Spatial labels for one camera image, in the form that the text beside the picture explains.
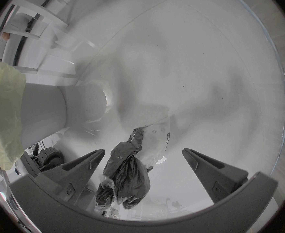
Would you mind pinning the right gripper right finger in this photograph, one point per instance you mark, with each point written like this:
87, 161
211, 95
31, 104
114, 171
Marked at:
210, 173

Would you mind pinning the grey padded white-legged chair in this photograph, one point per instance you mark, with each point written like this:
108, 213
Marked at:
40, 11

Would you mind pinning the clear printed wrapper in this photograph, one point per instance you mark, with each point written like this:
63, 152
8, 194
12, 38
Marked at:
157, 139

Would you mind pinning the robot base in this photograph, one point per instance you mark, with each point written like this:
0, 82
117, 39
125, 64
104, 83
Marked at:
49, 158

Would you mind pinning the orange cushion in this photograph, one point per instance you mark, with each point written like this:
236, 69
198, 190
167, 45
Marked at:
5, 36

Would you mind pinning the white trash bin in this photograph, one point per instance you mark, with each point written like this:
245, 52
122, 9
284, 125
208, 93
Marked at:
43, 110

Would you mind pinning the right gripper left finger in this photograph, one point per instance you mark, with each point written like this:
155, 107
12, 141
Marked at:
78, 176

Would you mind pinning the yellow plastic bag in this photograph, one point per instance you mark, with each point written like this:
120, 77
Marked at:
4, 105

